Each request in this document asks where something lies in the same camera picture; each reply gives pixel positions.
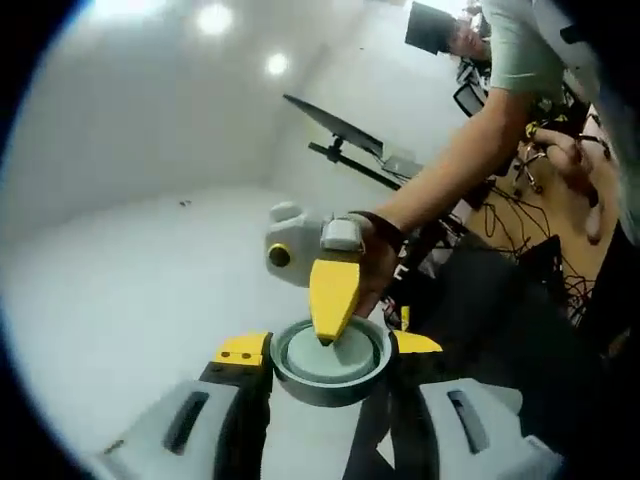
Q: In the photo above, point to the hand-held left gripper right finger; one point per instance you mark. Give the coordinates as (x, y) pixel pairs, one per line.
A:
(480, 425)

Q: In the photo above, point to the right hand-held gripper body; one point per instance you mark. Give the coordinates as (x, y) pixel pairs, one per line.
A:
(295, 235)

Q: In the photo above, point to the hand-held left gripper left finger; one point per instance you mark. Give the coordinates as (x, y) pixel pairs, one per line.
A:
(150, 435)

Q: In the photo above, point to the grey cup lid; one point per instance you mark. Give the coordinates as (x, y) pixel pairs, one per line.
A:
(325, 392)

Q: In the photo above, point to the person's right hand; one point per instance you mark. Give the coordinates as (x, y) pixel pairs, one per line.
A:
(377, 272)

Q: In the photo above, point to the person's dark trousers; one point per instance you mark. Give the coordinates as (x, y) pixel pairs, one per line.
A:
(500, 325)

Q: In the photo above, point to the black computer monitor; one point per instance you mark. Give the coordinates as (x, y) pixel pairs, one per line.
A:
(345, 127)

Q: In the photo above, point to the round ceiling light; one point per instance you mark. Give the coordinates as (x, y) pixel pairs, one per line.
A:
(277, 64)
(215, 19)

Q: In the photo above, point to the black mesh office chair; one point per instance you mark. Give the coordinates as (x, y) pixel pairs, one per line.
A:
(470, 100)

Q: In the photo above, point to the office chair wheel base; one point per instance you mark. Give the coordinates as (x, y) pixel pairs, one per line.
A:
(530, 167)

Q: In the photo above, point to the person's head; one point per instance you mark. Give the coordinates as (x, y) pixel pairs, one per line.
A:
(470, 42)

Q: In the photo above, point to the person's grey shirt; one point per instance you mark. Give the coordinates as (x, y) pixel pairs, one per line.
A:
(520, 45)

